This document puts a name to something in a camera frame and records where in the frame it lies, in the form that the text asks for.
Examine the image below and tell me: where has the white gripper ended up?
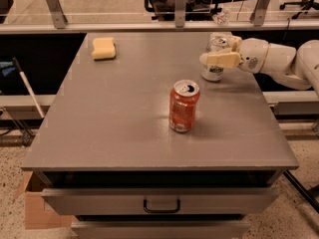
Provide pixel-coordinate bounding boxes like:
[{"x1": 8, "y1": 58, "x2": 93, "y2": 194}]
[{"x1": 199, "y1": 32, "x2": 269, "y2": 74}]

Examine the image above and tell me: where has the white green 7up can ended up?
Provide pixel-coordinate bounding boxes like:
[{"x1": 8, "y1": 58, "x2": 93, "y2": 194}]
[{"x1": 201, "y1": 34, "x2": 228, "y2": 82}]

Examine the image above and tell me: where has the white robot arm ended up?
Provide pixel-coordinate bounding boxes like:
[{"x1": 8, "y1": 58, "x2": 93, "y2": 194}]
[{"x1": 199, "y1": 32, "x2": 319, "y2": 96}]

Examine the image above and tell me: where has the orange soda can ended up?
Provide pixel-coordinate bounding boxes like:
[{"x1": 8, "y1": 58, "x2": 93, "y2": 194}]
[{"x1": 168, "y1": 80, "x2": 200, "y2": 133}]

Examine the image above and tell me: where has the crumpled clear plastic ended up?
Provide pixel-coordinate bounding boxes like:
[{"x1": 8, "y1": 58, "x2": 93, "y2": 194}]
[{"x1": 212, "y1": 10, "x2": 230, "y2": 25}]

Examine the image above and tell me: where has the metal railing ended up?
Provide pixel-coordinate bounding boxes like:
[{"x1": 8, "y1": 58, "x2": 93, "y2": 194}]
[{"x1": 1, "y1": 0, "x2": 319, "y2": 32}]

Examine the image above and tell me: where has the black rolling chair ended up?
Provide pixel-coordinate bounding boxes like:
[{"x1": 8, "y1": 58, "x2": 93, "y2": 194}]
[{"x1": 279, "y1": 0, "x2": 319, "y2": 20}]

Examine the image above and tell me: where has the yellow sponge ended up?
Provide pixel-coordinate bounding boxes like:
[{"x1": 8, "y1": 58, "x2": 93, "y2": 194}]
[{"x1": 92, "y1": 37, "x2": 116, "y2": 60}]

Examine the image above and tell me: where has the grey top drawer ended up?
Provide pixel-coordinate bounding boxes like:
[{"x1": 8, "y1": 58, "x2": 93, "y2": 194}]
[{"x1": 41, "y1": 188, "x2": 277, "y2": 216}]

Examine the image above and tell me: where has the grey drawer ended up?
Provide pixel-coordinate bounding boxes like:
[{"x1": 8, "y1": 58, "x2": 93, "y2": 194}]
[
  {"x1": 41, "y1": 188, "x2": 277, "y2": 216},
  {"x1": 71, "y1": 221, "x2": 250, "y2": 239}
]

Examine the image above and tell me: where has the grey drawer cabinet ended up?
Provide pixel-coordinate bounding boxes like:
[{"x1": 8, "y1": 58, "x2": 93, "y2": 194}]
[{"x1": 20, "y1": 31, "x2": 300, "y2": 239}]

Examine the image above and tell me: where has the grey lower drawer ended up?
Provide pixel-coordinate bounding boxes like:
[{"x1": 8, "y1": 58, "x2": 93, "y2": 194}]
[{"x1": 71, "y1": 221, "x2": 250, "y2": 239}]

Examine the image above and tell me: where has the brown cardboard box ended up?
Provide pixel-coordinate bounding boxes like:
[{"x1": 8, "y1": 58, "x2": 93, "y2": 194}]
[{"x1": 14, "y1": 171, "x2": 76, "y2": 229}]

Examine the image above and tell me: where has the black drawer handle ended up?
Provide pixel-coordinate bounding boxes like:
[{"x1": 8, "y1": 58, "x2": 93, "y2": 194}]
[{"x1": 143, "y1": 199, "x2": 181, "y2": 214}]

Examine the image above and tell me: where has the white stick black handle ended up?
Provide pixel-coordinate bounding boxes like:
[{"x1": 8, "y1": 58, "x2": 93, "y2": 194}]
[{"x1": 12, "y1": 57, "x2": 45, "y2": 119}]

